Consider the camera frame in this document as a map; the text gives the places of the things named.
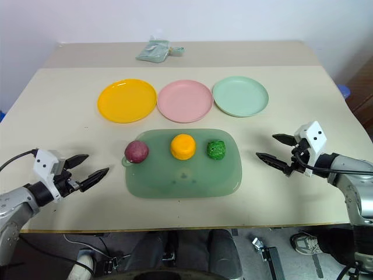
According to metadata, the metal bracket with black bar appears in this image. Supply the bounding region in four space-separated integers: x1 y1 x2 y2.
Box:
251 237 287 280

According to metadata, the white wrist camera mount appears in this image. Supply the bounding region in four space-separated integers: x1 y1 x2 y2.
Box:
293 121 330 177
33 149 67 202

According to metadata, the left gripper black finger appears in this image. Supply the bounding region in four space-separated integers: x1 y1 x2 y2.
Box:
78 167 110 193
64 153 90 170

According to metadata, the orange fruit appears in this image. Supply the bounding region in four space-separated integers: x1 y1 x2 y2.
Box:
170 134 196 160

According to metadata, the white shoe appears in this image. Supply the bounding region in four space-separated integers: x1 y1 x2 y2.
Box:
68 253 95 280

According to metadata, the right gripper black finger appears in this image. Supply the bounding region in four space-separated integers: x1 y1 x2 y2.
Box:
272 133 298 147
255 152 288 173

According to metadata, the brown wooden cabinet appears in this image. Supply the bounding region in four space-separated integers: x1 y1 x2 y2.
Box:
344 56 373 130

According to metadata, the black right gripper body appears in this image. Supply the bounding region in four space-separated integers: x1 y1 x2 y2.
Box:
284 139 311 177

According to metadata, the translucent green cutting board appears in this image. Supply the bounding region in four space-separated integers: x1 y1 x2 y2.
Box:
121 128 244 200

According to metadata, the green round vegetable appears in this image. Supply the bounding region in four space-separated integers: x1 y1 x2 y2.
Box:
206 140 227 160

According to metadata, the blue round object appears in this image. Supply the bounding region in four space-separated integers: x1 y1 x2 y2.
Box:
337 84 352 99

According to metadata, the clear bag of teal items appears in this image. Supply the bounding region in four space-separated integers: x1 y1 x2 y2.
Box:
135 36 186 63

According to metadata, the purple round fruit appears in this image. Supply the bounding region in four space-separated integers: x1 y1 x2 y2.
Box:
124 140 150 165

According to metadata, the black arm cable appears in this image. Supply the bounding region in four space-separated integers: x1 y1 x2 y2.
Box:
0 149 39 173
295 148 373 176

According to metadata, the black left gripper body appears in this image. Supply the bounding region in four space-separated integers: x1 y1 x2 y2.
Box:
54 170 81 200

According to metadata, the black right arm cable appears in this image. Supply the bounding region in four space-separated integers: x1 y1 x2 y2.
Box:
295 148 373 176

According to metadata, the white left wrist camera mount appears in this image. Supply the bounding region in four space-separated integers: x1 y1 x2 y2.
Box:
33 149 67 202

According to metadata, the grey and white sneaker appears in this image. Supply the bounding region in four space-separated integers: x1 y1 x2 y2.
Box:
289 231 322 257

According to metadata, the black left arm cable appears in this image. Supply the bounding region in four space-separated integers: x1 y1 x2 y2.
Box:
0 149 39 173

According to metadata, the yellow plastic plate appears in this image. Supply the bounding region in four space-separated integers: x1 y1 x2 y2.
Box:
97 78 159 124

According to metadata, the pink plastic plate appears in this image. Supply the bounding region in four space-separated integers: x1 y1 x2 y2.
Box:
157 79 214 124

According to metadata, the dark grey rounded shape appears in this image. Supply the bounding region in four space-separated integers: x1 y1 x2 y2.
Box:
207 229 244 280

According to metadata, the black trouser leg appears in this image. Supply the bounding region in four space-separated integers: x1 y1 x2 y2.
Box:
316 229 356 264

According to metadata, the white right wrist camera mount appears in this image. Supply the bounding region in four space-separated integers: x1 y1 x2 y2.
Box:
293 121 330 177

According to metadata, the thin white cable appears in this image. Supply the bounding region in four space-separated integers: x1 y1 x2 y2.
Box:
62 233 109 258

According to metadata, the mint green plastic plate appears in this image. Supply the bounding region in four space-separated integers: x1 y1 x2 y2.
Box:
212 76 269 118

